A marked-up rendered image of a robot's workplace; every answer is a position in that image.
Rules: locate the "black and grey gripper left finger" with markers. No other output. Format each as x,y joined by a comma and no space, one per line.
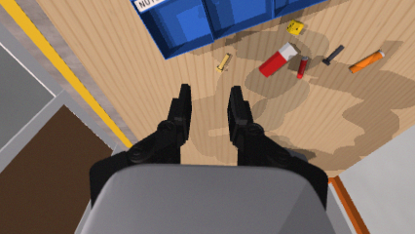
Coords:
163,145

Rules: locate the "blue rack of bins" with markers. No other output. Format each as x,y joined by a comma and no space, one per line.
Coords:
180,26

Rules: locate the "red battery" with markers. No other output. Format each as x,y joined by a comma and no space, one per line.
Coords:
302,67

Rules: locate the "yellow die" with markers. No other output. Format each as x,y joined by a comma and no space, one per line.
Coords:
295,27

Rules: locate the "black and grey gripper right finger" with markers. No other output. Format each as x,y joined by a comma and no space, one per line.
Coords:
254,148

